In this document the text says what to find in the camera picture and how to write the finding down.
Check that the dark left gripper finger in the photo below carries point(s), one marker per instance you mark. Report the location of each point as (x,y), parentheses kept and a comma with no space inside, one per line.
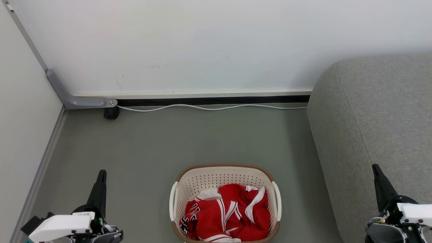
(98,192)

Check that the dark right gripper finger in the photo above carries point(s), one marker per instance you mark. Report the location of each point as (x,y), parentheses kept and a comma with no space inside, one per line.
(384,189)

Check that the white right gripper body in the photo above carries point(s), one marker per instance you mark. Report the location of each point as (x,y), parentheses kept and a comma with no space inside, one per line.
(411,212)

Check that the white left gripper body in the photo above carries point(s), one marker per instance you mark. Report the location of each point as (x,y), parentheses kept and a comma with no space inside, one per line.
(60,226)

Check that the red and white jersey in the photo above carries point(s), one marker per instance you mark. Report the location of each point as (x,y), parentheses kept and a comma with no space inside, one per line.
(233,216)

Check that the grey fabric sofa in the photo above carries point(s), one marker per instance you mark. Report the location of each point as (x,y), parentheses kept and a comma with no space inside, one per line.
(378,128)

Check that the black caster wheel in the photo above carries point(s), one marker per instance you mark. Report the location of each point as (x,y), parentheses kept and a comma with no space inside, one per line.
(111,113)

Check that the cream plastic laundry basket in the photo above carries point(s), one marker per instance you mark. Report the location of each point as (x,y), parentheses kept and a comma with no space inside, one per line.
(216,175)

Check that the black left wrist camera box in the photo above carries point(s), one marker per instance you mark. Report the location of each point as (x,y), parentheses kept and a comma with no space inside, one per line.
(32,224)

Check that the grey partition foot bracket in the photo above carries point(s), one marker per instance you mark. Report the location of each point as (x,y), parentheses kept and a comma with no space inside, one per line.
(76,100)

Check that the grey partition frame post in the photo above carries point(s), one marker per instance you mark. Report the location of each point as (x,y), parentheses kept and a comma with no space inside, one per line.
(27,35)

